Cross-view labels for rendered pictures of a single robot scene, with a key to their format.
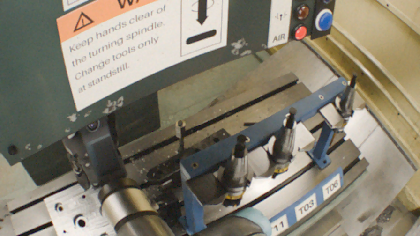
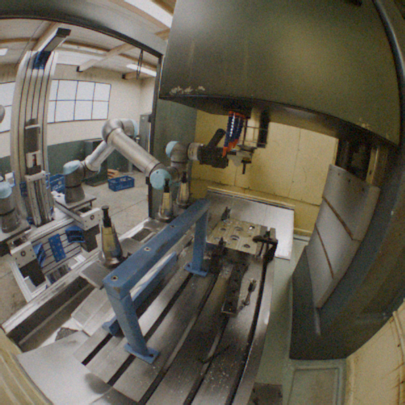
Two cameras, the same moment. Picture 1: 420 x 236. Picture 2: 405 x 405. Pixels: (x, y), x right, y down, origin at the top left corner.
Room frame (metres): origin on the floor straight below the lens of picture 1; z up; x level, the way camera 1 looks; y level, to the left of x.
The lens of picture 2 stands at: (0.86, -0.36, 1.46)
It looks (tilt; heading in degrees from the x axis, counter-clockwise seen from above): 22 degrees down; 142
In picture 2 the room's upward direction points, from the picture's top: 6 degrees clockwise
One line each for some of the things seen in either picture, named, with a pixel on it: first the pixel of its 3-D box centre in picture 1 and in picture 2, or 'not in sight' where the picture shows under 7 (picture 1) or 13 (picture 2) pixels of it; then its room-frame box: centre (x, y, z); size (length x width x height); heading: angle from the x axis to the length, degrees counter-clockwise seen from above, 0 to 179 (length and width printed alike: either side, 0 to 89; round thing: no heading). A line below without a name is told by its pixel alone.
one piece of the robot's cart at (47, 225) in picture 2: not in sight; (50, 242); (-0.29, -0.68, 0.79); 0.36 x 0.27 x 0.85; 120
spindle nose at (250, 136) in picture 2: not in sight; (249, 130); (0.37, 0.22, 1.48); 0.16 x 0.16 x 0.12
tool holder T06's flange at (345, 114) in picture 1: (344, 107); (113, 258); (0.54, -0.32, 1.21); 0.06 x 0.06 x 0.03
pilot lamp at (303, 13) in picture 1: (302, 12); not in sight; (0.33, -0.10, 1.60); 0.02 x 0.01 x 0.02; 123
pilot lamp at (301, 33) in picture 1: (300, 32); not in sight; (0.33, -0.10, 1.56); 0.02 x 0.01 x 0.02; 123
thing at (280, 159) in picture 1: (282, 150); (166, 217); (0.42, -0.14, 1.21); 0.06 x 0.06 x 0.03
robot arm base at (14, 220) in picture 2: not in sight; (8, 217); (-0.11, -0.86, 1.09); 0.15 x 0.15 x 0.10
